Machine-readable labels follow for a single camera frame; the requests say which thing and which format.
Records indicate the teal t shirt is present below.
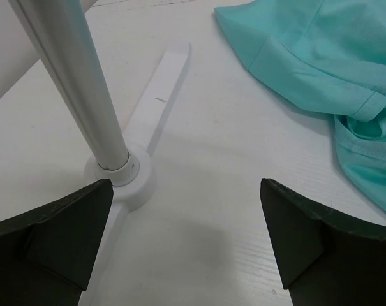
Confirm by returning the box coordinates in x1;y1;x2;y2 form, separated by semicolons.
214;1;386;212

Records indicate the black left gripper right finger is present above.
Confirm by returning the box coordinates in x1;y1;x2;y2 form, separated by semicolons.
260;178;386;305

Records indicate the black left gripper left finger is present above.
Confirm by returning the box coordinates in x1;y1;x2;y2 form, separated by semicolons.
0;179;114;305

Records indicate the silver clothes rack frame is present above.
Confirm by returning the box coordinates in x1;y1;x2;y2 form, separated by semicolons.
10;1;191;305

